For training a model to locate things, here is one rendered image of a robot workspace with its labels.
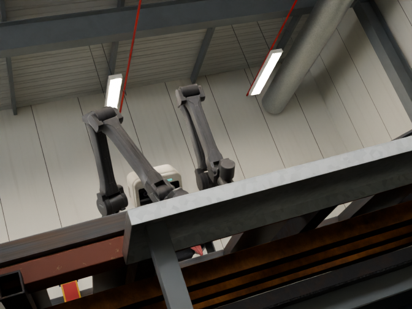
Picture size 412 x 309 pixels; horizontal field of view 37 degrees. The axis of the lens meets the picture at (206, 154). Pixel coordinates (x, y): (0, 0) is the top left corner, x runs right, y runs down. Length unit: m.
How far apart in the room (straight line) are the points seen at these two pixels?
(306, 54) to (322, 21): 0.97
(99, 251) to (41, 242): 0.13
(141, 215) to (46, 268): 0.37
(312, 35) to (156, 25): 2.95
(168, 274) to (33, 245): 0.37
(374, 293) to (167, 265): 0.56
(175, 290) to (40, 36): 9.73
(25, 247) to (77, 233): 0.11
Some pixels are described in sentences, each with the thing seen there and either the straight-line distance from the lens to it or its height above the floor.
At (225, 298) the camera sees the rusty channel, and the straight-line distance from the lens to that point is 1.97.
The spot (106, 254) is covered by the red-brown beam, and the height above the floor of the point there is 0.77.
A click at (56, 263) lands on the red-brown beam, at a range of 1.39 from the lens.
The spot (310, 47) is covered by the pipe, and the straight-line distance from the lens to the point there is 12.10.
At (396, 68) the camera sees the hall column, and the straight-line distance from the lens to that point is 12.26.
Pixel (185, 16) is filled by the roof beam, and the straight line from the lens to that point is 11.35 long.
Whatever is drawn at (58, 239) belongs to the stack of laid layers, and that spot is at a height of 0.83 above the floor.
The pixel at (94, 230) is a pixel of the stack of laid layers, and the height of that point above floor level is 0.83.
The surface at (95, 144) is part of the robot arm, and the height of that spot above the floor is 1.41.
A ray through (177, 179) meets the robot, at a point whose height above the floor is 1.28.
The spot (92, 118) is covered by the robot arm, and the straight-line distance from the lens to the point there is 2.24.
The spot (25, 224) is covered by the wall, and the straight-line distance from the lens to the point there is 12.39.
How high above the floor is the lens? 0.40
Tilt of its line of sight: 21 degrees up
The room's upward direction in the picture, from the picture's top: 20 degrees counter-clockwise
